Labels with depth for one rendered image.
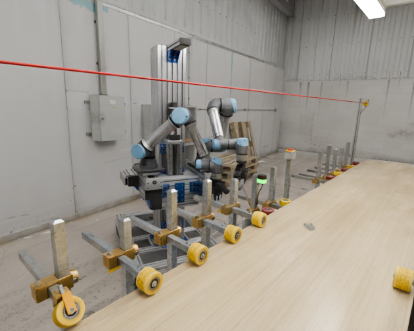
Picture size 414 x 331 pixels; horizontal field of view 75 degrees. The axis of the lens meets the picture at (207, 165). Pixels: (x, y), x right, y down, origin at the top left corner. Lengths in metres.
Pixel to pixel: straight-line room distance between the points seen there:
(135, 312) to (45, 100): 3.08
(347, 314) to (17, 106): 3.43
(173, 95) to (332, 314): 1.95
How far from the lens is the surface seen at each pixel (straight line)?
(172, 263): 1.41
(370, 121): 9.43
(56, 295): 1.02
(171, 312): 0.99
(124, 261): 1.15
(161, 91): 2.42
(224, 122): 2.25
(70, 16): 4.06
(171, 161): 2.40
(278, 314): 1.02
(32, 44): 3.77
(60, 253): 1.06
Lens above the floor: 1.55
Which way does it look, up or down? 12 degrees down
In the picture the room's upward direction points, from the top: 2 degrees clockwise
